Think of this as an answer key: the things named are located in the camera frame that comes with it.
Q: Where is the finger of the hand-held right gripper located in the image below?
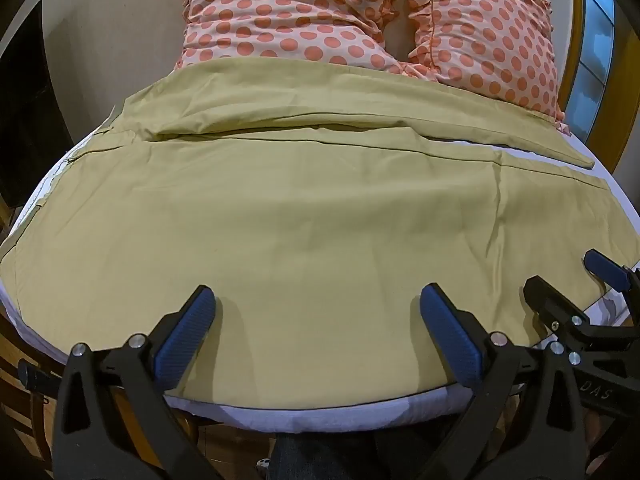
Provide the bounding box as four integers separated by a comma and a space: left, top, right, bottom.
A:
523, 274, 601, 352
582, 248, 640, 297

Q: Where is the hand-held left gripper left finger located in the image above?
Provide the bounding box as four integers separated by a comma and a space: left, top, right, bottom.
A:
59, 284, 218, 480

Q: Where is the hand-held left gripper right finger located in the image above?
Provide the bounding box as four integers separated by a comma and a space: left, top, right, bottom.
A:
419, 283, 587, 480

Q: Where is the yellow-green bed sheet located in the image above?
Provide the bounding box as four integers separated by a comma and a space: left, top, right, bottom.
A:
0, 56, 640, 407

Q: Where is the person's leg in jeans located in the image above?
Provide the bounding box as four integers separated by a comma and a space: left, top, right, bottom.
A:
269, 431, 387, 480

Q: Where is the yellow framed window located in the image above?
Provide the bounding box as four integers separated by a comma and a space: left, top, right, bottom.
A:
557, 0, 640, 171

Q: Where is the orange polka dot ruffled pillow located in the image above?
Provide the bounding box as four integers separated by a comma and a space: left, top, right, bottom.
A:
387, 0, 572, 136

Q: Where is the wooden bed frame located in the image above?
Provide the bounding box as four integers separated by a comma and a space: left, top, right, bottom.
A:
0, 305, 281, 480

